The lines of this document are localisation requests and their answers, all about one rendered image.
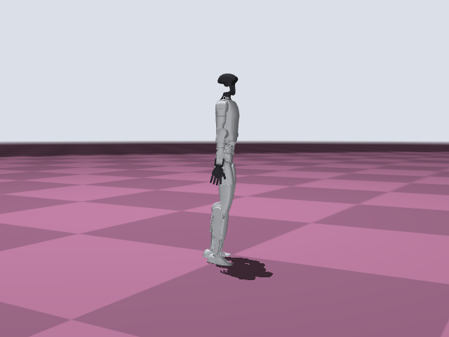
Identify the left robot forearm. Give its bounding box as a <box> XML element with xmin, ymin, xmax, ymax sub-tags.
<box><xmin>229</xmin><ymin>141</ymin><xmax>236</xmax><ymax>156</ymax></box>

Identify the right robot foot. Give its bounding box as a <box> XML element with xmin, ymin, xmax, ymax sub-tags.
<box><xmin>207</xmin><ymin>253</ymin><xmax>233</xmax><ymax>266</ymax></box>

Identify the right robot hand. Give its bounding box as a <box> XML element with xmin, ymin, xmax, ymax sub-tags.
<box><xmin>210</xmin><ymin>157</ymin><xmax>226</xmax><ymax>185</ymax></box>

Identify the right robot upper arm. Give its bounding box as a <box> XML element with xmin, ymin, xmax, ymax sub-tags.
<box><xmin>215</xmin><ymin>101</ymin><xmax>229</xmax><ymax>139</ymax></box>

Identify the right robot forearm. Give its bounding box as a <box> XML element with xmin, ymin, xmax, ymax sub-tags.
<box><xmin>215</xmin><ymin>128</ymin><xmax>226</xmax><ymax>165</ymax></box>

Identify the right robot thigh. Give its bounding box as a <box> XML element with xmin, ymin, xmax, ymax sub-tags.
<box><xmin>214</xmin><ymin>159</ymin><xmax>234</xmax><ymax>218</ymax></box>

